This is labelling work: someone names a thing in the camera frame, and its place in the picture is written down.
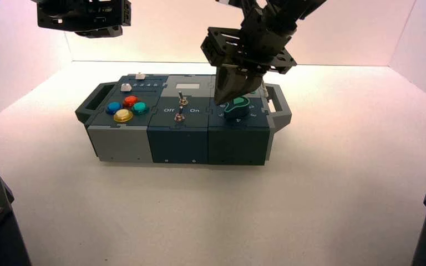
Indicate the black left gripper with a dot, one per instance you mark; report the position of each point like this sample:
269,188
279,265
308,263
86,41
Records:
84,14

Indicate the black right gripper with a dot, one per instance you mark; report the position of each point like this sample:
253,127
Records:
259,42

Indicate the green pointer knob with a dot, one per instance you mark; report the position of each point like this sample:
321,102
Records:
238,110

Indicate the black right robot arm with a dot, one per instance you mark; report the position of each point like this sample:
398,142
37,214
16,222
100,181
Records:
297,7

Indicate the white rectangular display label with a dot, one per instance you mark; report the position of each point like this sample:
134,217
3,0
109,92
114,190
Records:
187,86

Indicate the white slider cap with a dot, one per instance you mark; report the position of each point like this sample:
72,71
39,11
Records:
140,76
125,87

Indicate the red round push button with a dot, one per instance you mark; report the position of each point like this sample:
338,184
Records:
130,101

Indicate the blue round push button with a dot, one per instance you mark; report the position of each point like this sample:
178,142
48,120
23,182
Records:
113,107

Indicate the green round push button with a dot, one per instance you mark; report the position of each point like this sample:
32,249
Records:
140,108

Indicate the yellow round push button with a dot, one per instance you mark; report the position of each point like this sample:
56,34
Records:
123,115

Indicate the grey and teal task box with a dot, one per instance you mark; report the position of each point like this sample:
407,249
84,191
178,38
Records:
178,143

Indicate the metal toggle switch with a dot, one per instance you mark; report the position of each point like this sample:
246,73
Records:
182,100
178,116

